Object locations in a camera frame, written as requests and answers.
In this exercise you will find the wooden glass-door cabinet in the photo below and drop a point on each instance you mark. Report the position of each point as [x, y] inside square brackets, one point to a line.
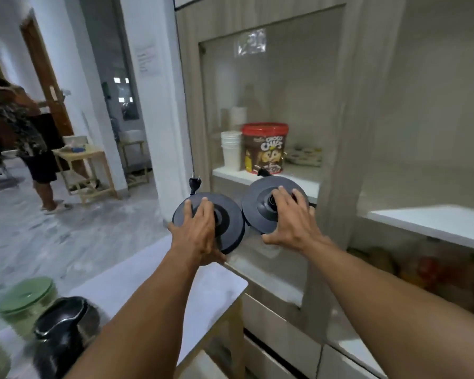
[343, 114]

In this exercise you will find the person's left middle finger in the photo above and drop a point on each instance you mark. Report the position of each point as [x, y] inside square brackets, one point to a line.
[204, 211]

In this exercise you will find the brown wooden door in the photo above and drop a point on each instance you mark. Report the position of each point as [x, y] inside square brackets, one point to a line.
[47, 82]

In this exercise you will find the person's right forearm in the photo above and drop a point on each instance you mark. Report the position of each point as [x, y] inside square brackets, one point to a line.
[387, 311]

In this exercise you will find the person's left little finger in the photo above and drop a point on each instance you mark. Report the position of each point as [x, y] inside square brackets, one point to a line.
[174, 228]

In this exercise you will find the person's left forearm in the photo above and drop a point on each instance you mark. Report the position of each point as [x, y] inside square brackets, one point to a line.
[142, 323]

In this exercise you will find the person's right hand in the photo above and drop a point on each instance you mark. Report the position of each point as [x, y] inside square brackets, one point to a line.
[298, 228]

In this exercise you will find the green-lidded glass jar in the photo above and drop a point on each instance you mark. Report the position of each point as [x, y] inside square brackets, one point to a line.
[25, 299]

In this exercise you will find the person's left thumb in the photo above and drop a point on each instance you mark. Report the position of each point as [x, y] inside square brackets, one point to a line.
[217, 258]

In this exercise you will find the person's left hand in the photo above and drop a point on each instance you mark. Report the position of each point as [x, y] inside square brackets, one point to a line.
[195, 240]

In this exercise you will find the white paper notice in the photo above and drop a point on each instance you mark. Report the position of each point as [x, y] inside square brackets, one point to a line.
[147, 61]

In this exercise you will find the red-lidded cereal tub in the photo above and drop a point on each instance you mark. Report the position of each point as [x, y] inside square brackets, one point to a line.
[264, 147]

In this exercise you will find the pile of colourful packets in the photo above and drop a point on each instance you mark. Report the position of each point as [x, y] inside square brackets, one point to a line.
[438, 272]

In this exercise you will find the small wooden stand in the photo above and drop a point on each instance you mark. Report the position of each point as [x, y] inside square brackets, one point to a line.
[136, 165]

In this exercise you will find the black electric kettle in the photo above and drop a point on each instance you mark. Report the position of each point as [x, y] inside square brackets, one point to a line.
[63, 339]

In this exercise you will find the black round kettle base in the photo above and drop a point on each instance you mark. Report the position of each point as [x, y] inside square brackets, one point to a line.
[256, 209]
[231, 221]

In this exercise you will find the stack of white cups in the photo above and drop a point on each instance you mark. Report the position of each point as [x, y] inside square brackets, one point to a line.
[231, 151]

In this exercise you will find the person's right thumb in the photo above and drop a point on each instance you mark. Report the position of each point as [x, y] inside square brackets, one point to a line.
[273, 238]

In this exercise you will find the white tissue box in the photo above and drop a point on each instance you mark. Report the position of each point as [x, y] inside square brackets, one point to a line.
[75, 142]

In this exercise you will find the person's right middle finger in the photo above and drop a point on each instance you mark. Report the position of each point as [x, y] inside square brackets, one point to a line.
[295, 201]

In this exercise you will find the white-topped wooden table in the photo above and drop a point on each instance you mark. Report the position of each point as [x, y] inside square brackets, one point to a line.
[213, 296]

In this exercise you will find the person's right little finger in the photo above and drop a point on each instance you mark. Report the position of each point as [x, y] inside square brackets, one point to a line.
[313, 213]

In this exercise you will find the light wooden side table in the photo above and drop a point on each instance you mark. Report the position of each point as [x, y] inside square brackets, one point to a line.
[87, 169]

